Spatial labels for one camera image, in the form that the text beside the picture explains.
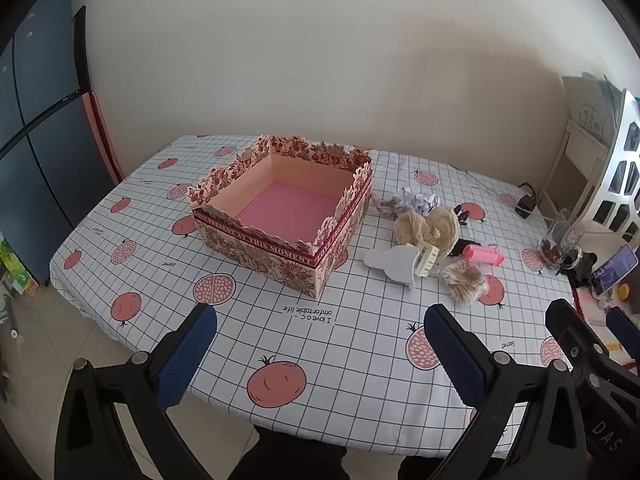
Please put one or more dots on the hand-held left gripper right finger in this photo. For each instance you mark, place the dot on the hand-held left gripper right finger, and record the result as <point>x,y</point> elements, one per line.
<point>452,350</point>

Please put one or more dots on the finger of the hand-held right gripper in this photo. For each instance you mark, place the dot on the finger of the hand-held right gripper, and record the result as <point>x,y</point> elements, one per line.
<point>567,327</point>
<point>625,332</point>

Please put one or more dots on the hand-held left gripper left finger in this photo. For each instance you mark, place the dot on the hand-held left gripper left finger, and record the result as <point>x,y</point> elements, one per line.
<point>187,355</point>

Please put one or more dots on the bag of cotton swabs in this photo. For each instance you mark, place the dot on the bag of cotton swabs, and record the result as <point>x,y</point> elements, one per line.
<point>462,280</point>

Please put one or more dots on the cream hair claw clip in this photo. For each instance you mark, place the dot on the cream hair claw clip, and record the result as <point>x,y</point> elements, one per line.
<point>427,260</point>

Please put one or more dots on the pink hair roller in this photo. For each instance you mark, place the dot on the pink hair roller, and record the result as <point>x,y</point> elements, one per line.
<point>482,253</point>

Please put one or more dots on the white wooden board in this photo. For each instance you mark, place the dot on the white wooden board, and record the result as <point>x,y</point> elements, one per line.
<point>390,262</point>

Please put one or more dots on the straw woven hat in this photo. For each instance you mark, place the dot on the straw woven hat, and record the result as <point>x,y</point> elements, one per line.
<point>442,230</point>

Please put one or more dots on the floral gift box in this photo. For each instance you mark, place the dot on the floral gift box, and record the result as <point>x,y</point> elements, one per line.
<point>260,255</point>

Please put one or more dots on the beige yarn ball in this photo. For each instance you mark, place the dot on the beige yarn ball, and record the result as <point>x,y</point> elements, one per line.
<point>410,227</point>

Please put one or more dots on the black hand figurine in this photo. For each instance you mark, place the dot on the black hand figurine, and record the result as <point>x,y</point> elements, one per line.
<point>461,216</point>

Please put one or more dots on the paper ball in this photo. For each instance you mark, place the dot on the paper ball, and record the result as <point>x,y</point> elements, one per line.
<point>415,200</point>

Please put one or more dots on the desktop with pomegranate tablecloth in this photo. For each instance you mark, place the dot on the desktop with pomegranate tablecloth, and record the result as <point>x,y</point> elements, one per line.
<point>350,340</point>

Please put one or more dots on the yellow cap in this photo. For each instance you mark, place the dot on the yellow cap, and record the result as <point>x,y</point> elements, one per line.
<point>624,291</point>

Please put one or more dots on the black crochet piece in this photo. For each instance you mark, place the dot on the black crochet piece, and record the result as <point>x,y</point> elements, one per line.
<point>585,267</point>

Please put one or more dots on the smartphone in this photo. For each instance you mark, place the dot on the smartphone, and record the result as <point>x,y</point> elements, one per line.
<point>612,270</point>

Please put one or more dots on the glass mug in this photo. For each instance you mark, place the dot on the glass mug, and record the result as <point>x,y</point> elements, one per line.
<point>557,245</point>

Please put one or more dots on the black power adapter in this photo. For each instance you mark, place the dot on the black power adapter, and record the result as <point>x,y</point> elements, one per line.
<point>524,206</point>

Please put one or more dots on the person's dark trousers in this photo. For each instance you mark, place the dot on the person's dark trousers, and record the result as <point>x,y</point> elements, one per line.
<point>295,455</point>

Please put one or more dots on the white chair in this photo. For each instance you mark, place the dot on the white chair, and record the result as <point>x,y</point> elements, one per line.
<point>575,160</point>

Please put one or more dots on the green box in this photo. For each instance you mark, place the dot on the green box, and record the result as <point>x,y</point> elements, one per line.
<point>12,265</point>

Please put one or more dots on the white paper calendar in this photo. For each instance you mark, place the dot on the white paper calendar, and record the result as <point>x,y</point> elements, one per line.
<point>590,110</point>

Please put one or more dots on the white lattice shelf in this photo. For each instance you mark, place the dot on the white lattice shelf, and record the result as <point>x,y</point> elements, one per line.
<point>629,110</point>

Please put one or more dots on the pink and black folded board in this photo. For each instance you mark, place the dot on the pink and black folded board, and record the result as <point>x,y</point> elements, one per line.
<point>102,135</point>

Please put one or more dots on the dark grey refrigerator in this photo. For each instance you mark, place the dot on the dark grey refrigerator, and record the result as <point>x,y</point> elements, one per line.
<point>45,160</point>

